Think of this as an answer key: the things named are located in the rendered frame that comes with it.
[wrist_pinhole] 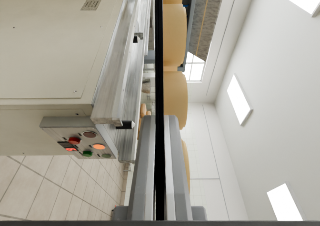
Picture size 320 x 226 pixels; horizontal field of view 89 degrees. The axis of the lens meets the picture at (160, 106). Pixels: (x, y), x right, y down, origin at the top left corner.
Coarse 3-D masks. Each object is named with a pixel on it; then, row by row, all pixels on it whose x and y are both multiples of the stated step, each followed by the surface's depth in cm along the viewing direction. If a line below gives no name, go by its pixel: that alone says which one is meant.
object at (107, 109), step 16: (128, 0) 73; (128, 16) 65; (128, 32) 57; (112, 48) 52; (128, 48) 52; (112, 64) 47; (128, 64) 50; (112, 80) 43; (112, 96) 40; (96, 112) 37; (112, 112) 37
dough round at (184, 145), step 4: (184, 144) 13; (184, 148) 12; (184, 152) 12; (184, 156) 12; (188, 156) 12; (184, 160) 11; (188, 160) 12; (188, 164) 11; (188, 168) 11; (188, 172) 11; (188, 176) 11; (188, 180) 11; (188, 184) 11
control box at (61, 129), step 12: (48, 120) 41; (60, 120) 41; (72, 120) 41; (84, 120) 41; (48, 132) 42; (60, 132) 42; (72, 132) 42; (84, 132) 42; (96, 132) 42; (72, 144) 48; (84, 144) 48; (96, 144) 48; (108, 144) 49; (84, 156) 56; (96, 156) 56
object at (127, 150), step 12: (144, 0) 142; (144, 12) 129; (144, 24) 118; (144, 36) 108; (144, 48) 103; (132, 72) 88; (132, 84) 82; (132, 96) 78; (132, 108) 74; (132, 120) 70; (132, 132) 66; (120, 144) 63; (132, 144) 63; (120, 156) 61; (132, 156) 61
